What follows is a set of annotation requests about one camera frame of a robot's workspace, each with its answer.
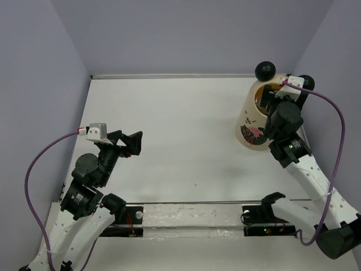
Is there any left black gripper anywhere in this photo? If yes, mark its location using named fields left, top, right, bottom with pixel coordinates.
left=99, top=129, right=144, bottom=185

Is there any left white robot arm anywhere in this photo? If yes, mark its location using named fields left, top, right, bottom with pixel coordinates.
left=22, top=123, right=143, bottom=270

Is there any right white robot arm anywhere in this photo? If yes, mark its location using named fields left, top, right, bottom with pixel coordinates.
left=259, top=83, right=360, bottom=259

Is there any cream bin with cat print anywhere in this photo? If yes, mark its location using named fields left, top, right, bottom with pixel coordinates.
left=234, top=61, right=316, bottom=151

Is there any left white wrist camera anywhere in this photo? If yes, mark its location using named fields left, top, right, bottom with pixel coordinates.
left=77, top=123, right=108, bottom=142

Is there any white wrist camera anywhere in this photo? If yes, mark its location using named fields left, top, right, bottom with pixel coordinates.
left=77, top=123, right=108, bottom=142
left=275, top=76, right=305, bottom=101

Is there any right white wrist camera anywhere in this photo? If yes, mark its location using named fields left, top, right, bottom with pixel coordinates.
left=275, top=76, right=305, bottom=101

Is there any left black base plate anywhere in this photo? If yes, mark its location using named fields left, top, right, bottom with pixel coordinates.
left=100, top=205, right=144, bottom=238

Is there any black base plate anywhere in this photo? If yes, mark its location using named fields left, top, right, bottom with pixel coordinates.
left=240, top=192, right=298, bottom=238
left=100, top=205, right=144, bottom=238

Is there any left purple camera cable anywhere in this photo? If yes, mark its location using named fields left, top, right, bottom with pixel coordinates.
left=24, top=129, right=99, bottom=271

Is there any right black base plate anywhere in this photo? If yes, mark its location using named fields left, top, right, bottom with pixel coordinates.
left=240, top=192, right=298, bottom=238

